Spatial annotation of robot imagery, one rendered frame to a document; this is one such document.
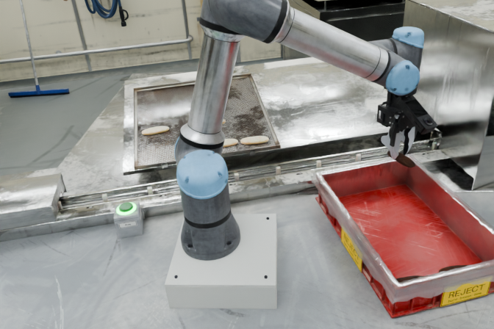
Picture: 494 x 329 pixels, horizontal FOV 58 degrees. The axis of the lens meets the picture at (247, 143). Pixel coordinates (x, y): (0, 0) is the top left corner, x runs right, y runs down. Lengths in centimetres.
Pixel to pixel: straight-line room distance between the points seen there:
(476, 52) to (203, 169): 85
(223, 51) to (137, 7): 401
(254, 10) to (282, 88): 100
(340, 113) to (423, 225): 58
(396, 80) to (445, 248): 49
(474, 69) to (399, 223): 49
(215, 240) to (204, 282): 10
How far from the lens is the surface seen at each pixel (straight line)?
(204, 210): 104
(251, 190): 139
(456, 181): 158
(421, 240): 131
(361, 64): 100
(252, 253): 112
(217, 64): 104
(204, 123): 109
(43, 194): 147
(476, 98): 146
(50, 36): 519
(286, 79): 193
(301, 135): 161
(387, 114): 130
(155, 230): 136
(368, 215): 136
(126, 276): 124
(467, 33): 147
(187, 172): 102
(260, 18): 89
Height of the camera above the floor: 167
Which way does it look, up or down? 29 degrees down
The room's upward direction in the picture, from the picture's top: 4 degrees counter-clockwise
